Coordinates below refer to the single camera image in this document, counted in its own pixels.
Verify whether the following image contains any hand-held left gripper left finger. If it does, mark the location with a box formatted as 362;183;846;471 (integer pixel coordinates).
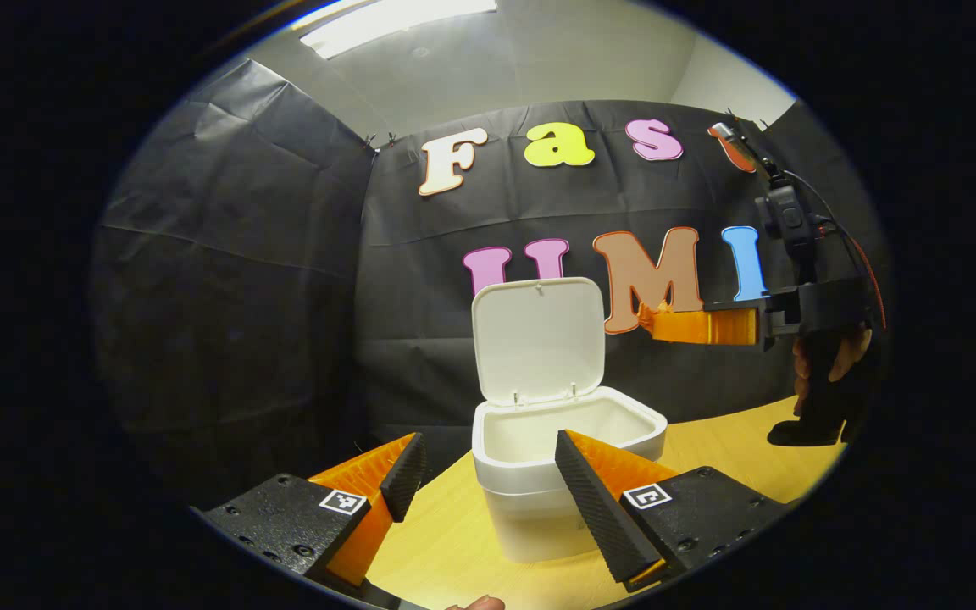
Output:
190;431;428;591

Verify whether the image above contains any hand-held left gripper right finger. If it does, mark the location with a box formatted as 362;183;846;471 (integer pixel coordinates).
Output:
553;428;791;594

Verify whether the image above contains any orange paper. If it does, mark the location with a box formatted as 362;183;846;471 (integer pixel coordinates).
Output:
635;298;677;340

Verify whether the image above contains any white desktop garbage bin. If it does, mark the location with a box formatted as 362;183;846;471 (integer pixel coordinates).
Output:
470;276;669;565

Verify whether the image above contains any wooden desktop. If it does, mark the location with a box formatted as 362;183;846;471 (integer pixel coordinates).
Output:
365;394;849;610

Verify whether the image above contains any black backdrop cloth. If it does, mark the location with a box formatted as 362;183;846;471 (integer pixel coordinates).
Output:
90;58;891;509

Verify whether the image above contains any black camera cable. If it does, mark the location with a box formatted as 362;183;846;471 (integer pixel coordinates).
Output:
780;168;889;331

